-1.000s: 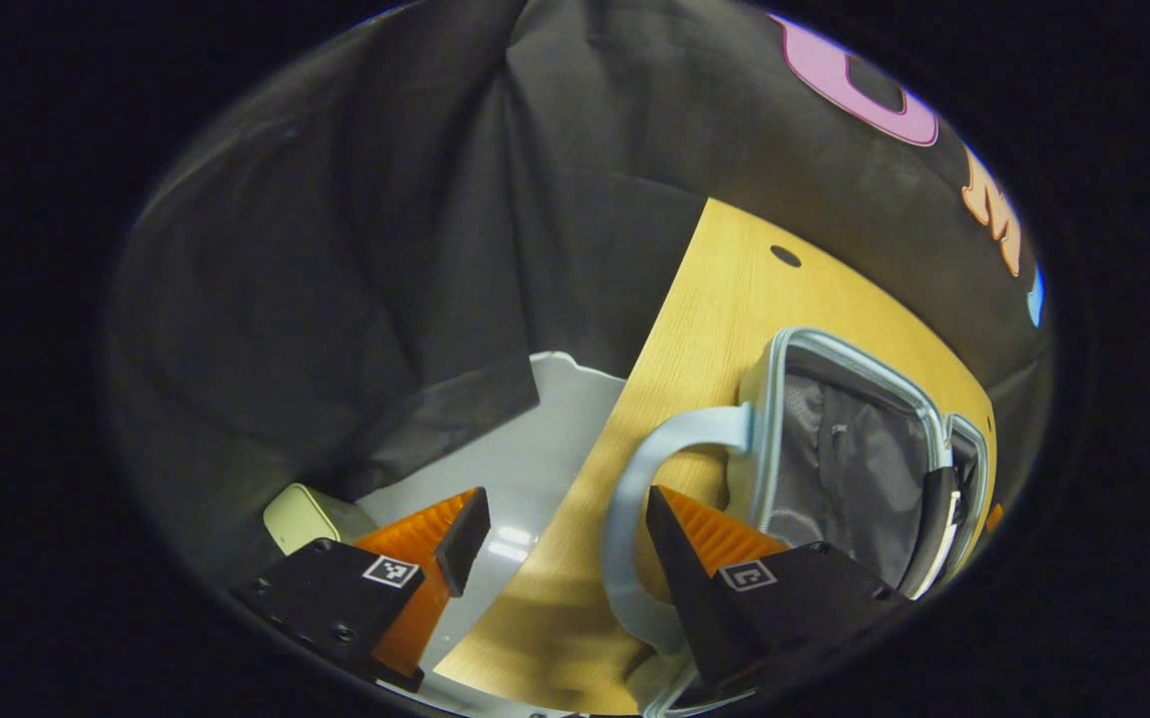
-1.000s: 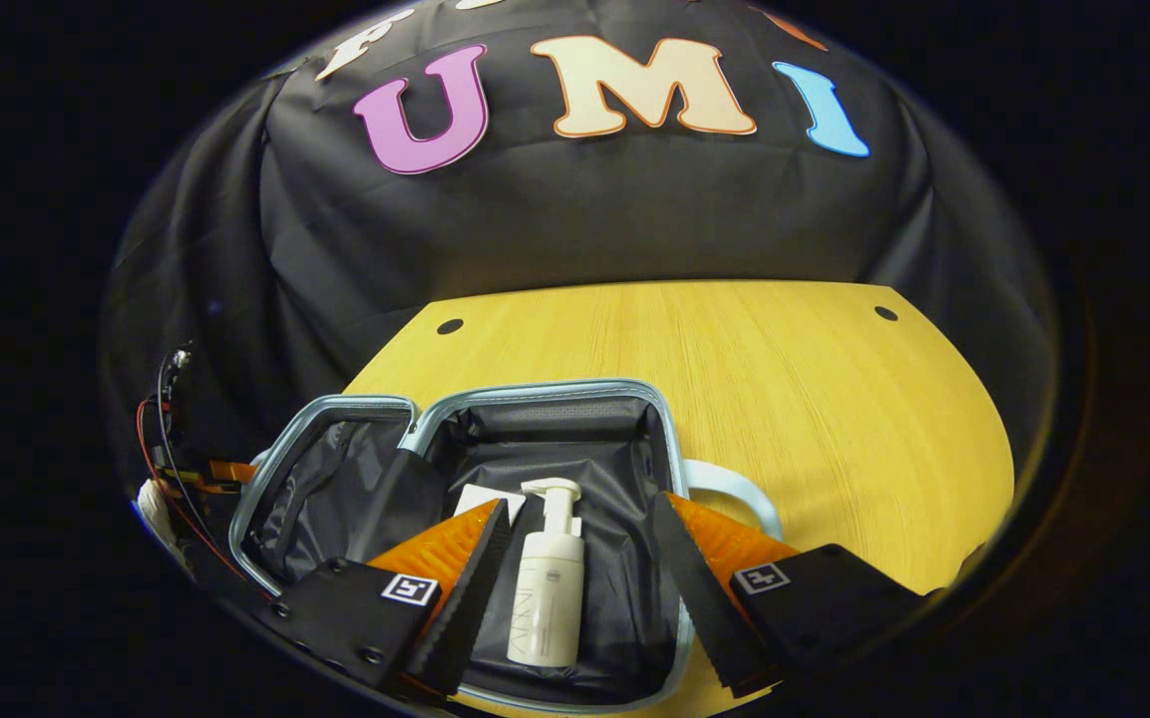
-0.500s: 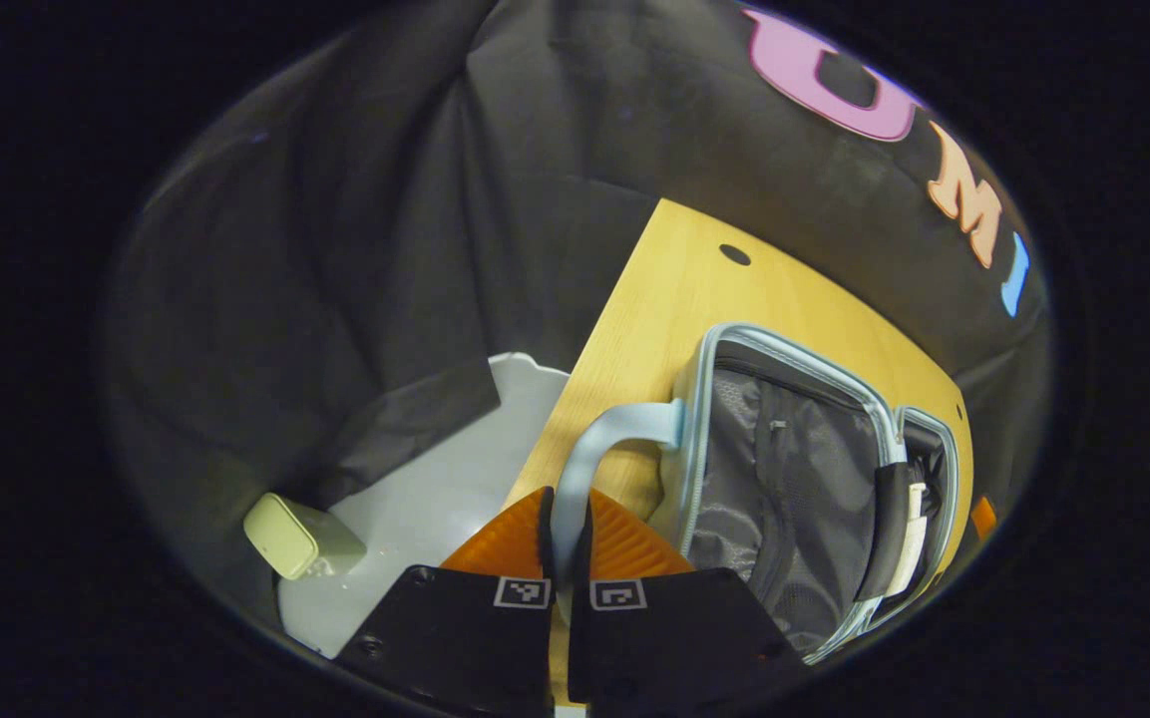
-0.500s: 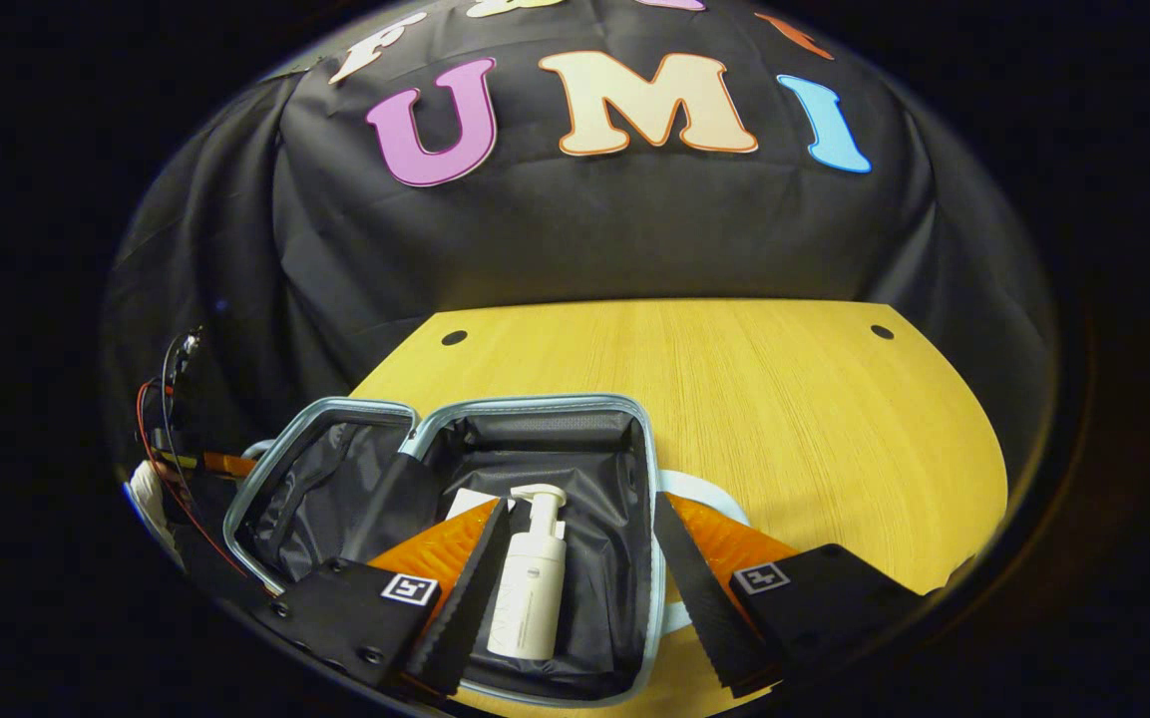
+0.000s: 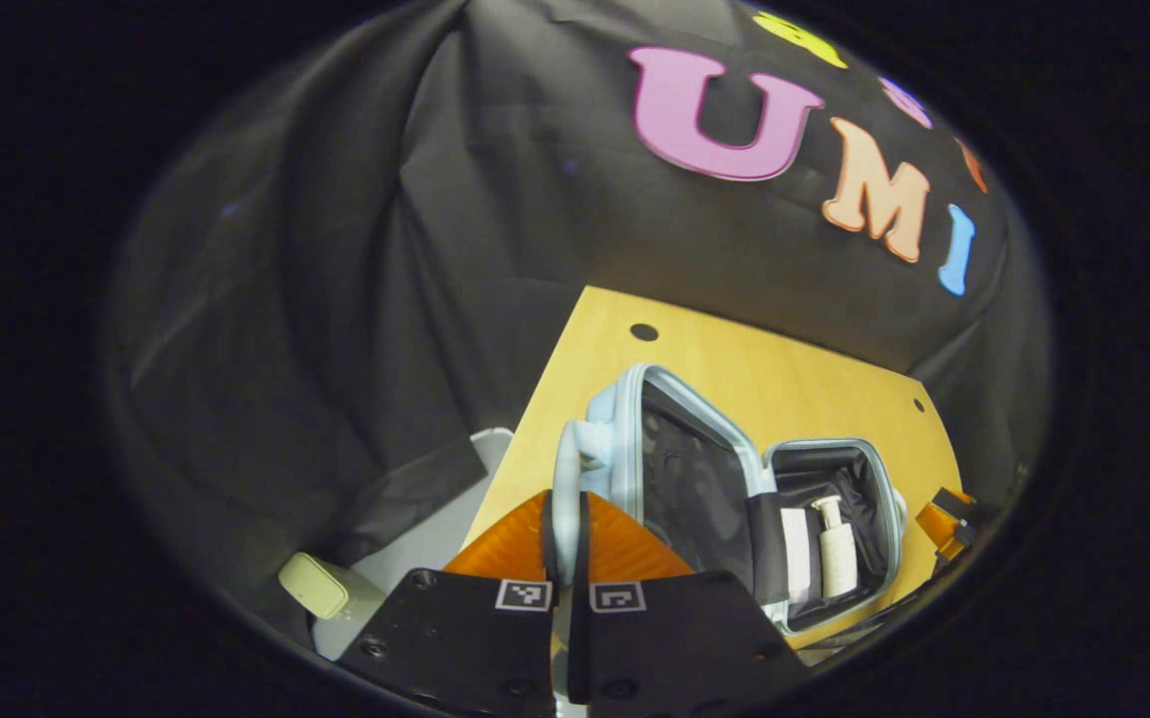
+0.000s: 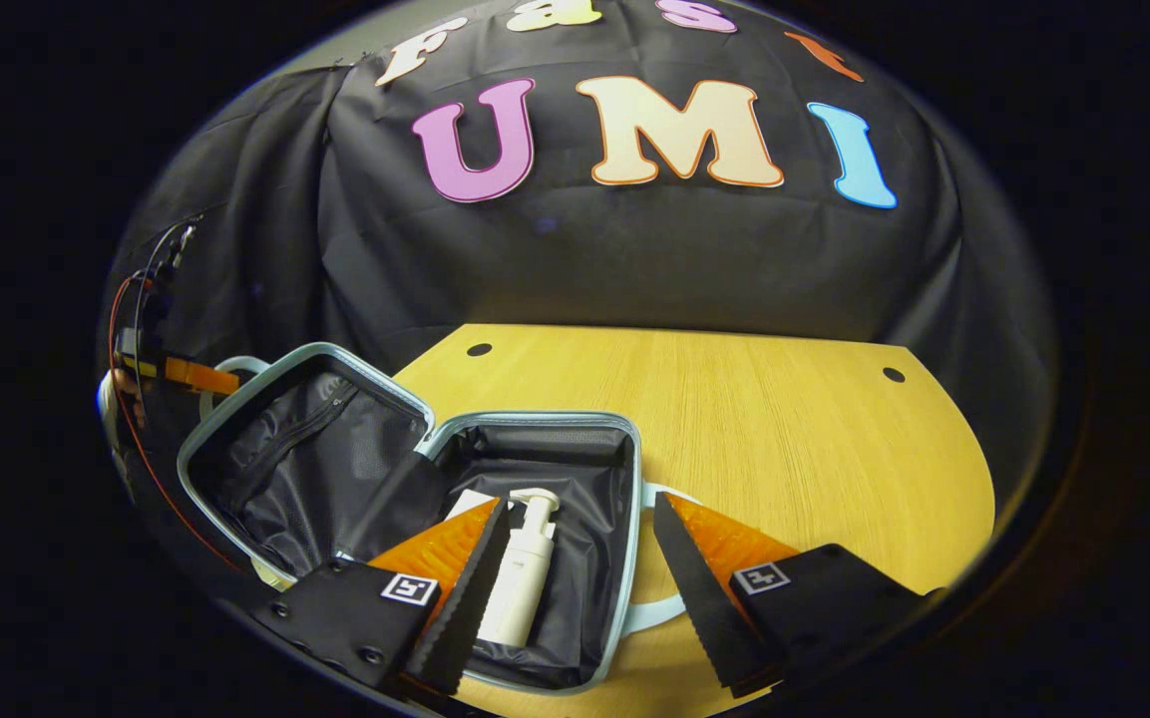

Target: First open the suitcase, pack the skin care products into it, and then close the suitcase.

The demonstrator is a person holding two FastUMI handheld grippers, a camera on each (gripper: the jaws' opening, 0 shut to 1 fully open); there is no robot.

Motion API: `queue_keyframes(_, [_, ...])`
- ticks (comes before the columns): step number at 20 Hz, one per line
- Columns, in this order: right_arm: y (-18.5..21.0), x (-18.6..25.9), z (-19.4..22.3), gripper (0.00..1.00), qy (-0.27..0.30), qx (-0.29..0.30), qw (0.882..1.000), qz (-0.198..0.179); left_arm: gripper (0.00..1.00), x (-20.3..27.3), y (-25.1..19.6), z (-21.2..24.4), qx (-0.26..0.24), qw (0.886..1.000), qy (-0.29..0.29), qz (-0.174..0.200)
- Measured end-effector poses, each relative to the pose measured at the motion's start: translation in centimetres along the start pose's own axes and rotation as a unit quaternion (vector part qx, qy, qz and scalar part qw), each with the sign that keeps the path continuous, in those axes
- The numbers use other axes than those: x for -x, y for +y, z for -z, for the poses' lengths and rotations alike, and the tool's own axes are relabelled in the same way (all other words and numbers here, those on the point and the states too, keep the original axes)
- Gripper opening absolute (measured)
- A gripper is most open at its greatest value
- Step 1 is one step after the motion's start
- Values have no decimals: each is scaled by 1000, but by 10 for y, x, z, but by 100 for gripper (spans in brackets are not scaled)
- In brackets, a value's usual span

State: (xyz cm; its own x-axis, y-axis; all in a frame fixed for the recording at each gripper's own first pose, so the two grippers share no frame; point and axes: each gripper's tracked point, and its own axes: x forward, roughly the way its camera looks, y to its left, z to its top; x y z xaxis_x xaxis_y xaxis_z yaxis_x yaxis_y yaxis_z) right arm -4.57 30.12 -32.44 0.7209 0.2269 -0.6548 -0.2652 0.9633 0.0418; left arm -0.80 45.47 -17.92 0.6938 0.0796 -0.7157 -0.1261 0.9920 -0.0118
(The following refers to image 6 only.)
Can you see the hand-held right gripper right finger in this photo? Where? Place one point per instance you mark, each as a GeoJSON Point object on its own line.
{"type": "Point", "coordinates": [704, 608]}

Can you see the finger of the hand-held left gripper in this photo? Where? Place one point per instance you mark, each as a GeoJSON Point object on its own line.
{"type": "Point", "coordinates": [200, 376]}

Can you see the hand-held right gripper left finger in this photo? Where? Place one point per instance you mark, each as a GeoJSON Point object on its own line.
{"type": "Point", "coordinates": [475, 598]}

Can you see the white pump bottle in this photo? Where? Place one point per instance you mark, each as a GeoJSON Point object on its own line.
{"type": "Point", "coordinates": [525, 578]}

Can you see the small white box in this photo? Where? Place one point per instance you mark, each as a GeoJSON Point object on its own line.
{"type": "Point", "coordinates": [470, 502]}

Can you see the black backdrop cloth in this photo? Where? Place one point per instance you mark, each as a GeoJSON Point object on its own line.
{"type": "Point", "coordinates": [634, 259]}

